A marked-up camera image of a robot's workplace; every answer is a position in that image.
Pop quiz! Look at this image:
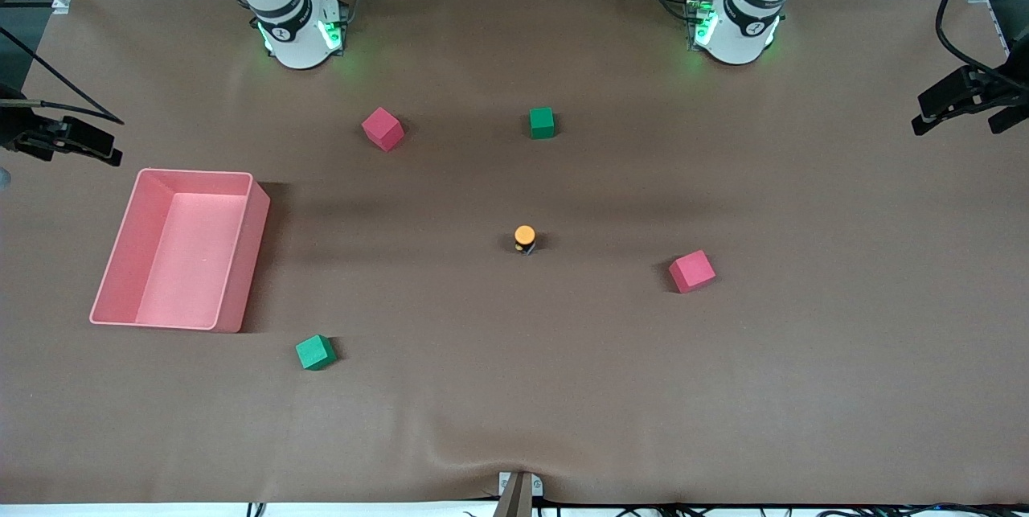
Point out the pink plastic bin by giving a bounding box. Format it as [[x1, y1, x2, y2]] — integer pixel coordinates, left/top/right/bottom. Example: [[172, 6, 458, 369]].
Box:
[[89, 168, 272, 334]]

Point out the pink foam cube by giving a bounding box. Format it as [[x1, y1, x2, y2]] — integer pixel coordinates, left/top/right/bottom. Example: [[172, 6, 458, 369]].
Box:
[[668, 249, 717, 294], [361, 107, 405, 153]]

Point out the brown table mat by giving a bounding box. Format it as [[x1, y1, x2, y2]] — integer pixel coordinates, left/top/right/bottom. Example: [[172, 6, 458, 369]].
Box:
[[0, 0, 1029, 506]]

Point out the metal clamp bracket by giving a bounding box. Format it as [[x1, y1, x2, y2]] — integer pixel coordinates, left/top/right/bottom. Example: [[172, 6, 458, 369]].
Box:
[[497, 470, 545, 517]]

